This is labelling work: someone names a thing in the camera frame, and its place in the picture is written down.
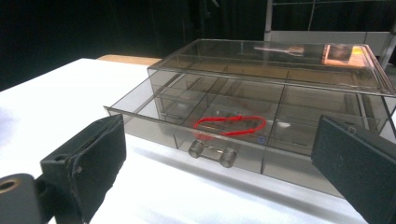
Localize red string loop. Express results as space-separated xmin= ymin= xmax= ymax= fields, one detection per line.
xmin=193 ymin=115 xmax=268 ymax=138

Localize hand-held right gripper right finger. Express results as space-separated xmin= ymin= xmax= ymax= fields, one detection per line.
xmin=310 ymin=114 xmax=396 ymax=224

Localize white table board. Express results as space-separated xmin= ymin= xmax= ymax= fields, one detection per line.
xmin=0 ymin=57 xmax=396 ymax=224

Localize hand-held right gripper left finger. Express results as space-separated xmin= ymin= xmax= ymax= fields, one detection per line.
xmin=39 ymin=114 xmax=127 ymax=224

